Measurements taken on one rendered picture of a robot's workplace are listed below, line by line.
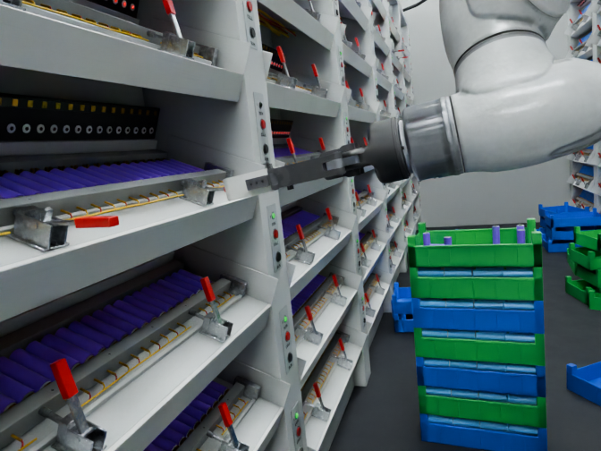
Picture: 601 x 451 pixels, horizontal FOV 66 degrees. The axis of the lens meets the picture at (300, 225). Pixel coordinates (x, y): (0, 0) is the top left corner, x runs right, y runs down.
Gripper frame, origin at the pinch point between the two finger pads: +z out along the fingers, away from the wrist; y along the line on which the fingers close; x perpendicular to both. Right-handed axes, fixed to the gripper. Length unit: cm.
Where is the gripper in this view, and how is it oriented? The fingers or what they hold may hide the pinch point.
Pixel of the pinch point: (254, 183)
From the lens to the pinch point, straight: 62.9
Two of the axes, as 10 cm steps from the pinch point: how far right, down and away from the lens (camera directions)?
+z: -9.2, 1.8, 3.4
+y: 3.1, -1.8, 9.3
